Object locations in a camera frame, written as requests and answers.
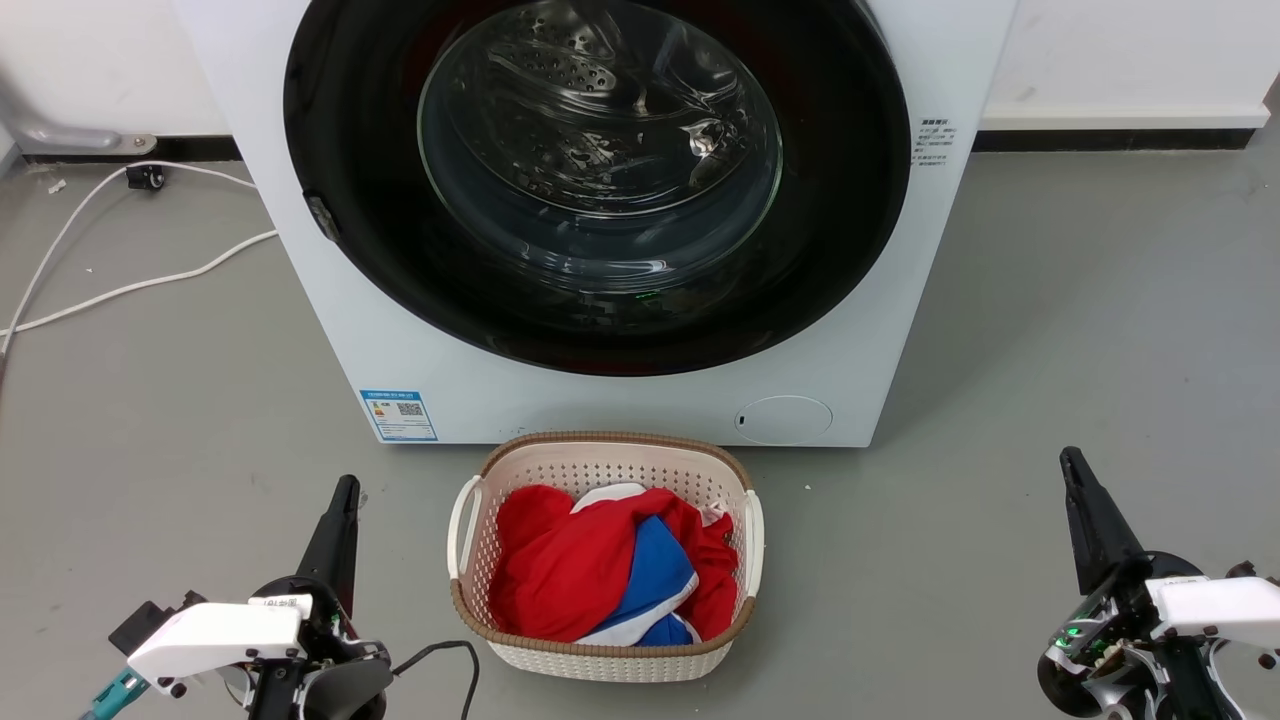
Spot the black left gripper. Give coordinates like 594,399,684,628
248,476,394,720

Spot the beige plastic laundry basket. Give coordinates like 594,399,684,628
447,431,766,684

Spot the black round glass washer door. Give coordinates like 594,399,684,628
283,0,912,378

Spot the grey drain pipe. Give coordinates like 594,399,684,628
0,75,159,157

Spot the red garment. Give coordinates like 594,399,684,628
488,484,740,644

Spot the round white filter cover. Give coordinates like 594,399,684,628
735,395,834,446

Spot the teal cable connector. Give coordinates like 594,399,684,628
80,668,151,720

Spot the blue energy label sticker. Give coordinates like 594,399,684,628
359,389,439,443

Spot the white front-load washing machine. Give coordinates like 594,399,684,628
172,0,1019,448

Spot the black skirting strip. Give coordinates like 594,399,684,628
20,135,244,164
974,128,1257,153

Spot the blue and white garment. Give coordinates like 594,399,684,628
572,482,701,648

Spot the white power cable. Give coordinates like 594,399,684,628
0,230,280,336
0,160,259,356

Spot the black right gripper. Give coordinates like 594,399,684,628
1037,447,1231,720

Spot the black text label sticker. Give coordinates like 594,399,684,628
912,117,959,168

